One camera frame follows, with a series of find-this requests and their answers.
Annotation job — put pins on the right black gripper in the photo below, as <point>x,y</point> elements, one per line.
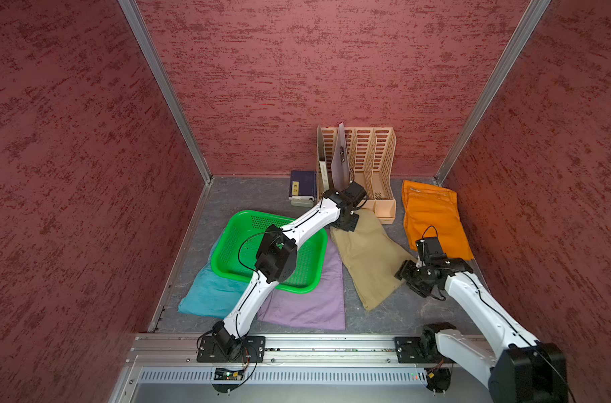
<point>404,270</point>

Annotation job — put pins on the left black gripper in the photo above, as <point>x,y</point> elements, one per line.
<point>351,226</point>

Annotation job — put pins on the khaki pants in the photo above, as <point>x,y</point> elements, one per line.
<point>372,259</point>

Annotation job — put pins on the orange pants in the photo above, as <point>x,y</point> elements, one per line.
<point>427,205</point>

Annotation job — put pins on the green plastic basket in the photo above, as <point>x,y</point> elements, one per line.
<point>261,241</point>

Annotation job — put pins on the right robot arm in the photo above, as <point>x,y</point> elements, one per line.
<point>515,366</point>

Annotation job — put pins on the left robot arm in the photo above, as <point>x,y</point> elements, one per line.
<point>236,325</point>

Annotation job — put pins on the purple folded pants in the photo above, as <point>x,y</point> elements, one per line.
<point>322,309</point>

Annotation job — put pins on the teal folded pants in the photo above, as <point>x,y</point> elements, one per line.
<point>211,295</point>

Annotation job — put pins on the dark blue book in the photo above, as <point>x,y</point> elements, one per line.
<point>303,188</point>

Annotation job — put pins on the white booklet in organizer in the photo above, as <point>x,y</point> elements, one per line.
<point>324,174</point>

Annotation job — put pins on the beige file organizer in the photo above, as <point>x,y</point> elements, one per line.
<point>370,155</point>

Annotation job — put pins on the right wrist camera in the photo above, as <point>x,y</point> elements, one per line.
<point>430,250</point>

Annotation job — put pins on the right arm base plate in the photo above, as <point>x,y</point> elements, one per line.
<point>418,350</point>

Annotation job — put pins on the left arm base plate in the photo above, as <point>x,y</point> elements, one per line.
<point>250,349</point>

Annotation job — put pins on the aluminium front rail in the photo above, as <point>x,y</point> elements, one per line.
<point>162,367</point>

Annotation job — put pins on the right aluminium corner post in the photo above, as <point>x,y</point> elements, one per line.
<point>516,44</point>

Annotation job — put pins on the aluminium corner post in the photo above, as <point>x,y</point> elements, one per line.
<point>516,44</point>
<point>146,44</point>

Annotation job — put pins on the left aluminium corner post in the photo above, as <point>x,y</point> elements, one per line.
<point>146,44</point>

